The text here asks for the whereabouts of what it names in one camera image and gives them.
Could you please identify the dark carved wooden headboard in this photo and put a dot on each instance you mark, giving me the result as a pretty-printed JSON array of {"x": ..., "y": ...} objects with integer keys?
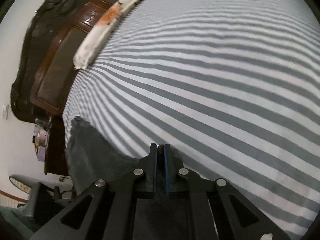
[{"x": 46, "y": 69}]

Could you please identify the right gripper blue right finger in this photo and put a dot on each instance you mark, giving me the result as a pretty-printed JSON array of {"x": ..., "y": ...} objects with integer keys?
[{"x": 172, "y": 180}]

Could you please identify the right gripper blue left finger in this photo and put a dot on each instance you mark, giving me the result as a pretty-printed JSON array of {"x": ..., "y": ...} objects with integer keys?
[{"x": 151, "y": 171}]

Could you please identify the grey white striped bed sheet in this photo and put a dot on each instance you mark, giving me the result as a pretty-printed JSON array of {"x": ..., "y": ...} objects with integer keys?
[{"x": 231, "y": 85}]

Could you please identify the dark grey denim pants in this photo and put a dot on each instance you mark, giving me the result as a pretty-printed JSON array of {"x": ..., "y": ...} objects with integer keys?
[{"x": 90, "y": 157}]

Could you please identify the cluttered bedside table items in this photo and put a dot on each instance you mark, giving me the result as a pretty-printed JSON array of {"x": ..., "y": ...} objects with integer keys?
[{"x": 41, "y": 137}]

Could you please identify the floral white orange pillow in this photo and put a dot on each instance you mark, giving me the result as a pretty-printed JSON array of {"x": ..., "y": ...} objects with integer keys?
[{"x": 101, "y": 32}]

